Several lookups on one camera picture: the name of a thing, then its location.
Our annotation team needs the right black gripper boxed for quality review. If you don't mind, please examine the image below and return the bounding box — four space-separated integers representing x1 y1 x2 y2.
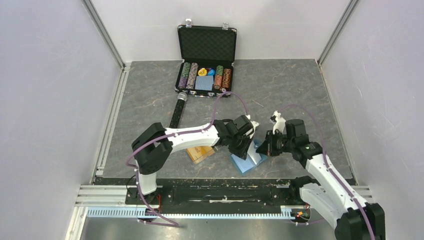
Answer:
255 130 295 157

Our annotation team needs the light blue card holder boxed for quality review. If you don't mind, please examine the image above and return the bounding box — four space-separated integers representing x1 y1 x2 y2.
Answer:
230 138 268 176

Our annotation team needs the clear box with gold cards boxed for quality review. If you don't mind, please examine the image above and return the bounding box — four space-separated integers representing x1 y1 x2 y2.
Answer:
186 146 216 164

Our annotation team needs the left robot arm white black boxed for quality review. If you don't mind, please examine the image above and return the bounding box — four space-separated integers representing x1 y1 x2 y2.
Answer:
130 115 259 204

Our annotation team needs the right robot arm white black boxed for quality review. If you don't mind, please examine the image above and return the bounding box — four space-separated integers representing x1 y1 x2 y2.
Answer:
256 116 386 240

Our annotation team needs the blue playing card deck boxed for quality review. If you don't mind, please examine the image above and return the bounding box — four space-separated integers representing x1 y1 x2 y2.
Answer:
194 75 214 91

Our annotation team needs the green orange chip stack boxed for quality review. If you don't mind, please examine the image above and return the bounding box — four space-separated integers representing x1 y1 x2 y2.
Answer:
213 65 224 90

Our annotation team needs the brown orange chip stack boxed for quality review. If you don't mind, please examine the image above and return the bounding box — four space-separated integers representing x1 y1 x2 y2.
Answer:
221 68 232 90

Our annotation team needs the black microphone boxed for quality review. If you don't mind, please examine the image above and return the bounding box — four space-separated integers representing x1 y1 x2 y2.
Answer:
169 92 188 129

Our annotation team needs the blue round chip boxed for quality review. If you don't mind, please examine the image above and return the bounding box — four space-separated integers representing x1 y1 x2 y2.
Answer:
207 68 215 76

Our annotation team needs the yellow dealer chip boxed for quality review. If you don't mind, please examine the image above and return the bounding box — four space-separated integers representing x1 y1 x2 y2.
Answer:
198 68 208 77

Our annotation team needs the green purple chip stack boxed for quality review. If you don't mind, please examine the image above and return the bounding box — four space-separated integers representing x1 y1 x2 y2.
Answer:
177 62 191 89

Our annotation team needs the pink grey chip stack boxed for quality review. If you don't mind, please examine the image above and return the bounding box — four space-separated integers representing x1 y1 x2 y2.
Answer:
185 62 199 89

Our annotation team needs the black poker chip case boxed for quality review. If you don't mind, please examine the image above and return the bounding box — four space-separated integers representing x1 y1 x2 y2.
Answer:
174 18 238 98

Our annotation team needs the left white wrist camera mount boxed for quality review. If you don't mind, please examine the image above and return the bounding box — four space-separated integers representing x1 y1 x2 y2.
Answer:
244 114 260 139

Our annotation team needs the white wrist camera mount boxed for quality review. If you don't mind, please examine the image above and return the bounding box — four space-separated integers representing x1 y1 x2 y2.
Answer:
270 110 286 135
244 114 260 139

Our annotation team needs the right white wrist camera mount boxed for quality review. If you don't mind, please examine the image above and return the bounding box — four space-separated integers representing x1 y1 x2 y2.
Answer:
270 110 286 135

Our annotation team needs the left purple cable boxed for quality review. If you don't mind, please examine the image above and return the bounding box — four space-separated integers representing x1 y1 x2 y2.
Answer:
125 91 251 228

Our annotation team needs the white slotted cable duct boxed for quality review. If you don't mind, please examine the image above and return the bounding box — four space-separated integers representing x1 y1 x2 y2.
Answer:
86 206 301 220

